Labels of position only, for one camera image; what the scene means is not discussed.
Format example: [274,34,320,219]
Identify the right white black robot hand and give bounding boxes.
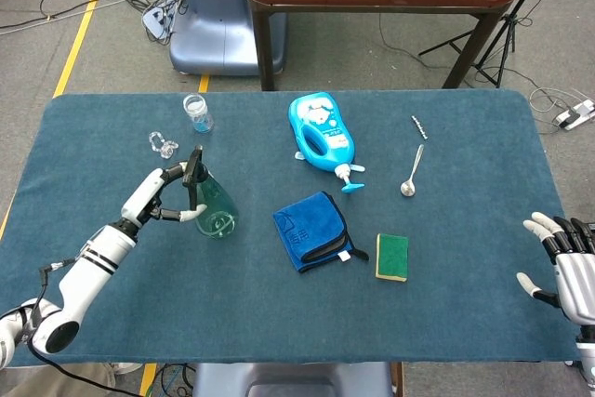
[515,210,595,324]

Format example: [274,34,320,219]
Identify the black tripod stand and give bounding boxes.
[417,0,563,89]

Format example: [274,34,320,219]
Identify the cables under table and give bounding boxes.
[151,363,196,397]

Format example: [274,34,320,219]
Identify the green yellow sponge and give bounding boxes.
[375,232,410,284]

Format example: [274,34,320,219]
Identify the teal tablecloth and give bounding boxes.
[0,88,580,367]

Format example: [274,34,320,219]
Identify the blue detergent bottle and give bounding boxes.
[287,91,366,194]

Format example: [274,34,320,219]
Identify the white power strip with plugs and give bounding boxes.
[141,0,180,38]

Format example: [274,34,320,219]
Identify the beige trousers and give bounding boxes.
[13,363,117,397]

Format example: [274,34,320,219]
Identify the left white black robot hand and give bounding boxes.
[119,162,209,231]

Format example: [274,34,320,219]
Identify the white floor cable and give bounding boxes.
[528,86,595,136]

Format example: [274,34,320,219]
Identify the grey blue robot pedestal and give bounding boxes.
[192,362,395,397]

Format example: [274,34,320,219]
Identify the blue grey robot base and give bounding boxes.
[168,0,286,77]

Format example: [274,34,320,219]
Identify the metal spoon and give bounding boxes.
[400,143,426,198]

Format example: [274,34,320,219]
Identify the green transparent spray bottle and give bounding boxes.
[181,144,240,241]

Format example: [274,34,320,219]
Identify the clear plastic jar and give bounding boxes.
[182,93,216,134]

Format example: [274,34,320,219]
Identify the blue folded microfiber cloth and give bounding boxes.
[271,191,370,274]

